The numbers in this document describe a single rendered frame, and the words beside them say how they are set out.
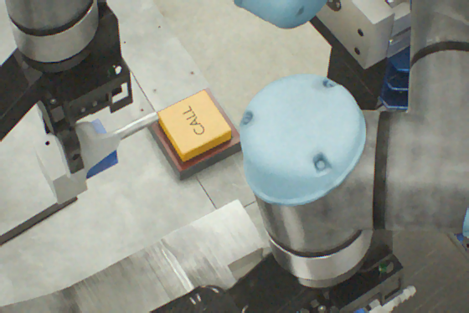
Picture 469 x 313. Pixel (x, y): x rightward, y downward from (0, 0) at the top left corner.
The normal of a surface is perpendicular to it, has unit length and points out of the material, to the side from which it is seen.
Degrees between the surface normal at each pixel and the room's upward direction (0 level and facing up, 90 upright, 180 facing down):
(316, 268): 87
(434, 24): 38
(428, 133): 15
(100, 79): 0
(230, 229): 0
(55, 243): 0
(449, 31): 20
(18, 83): 33
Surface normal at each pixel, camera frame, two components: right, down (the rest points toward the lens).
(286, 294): -0.58, -0.17
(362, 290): -0.18, -0.51
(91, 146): 0.50, 0.67
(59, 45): 0.26, 0.85
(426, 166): -0.22, -0.16
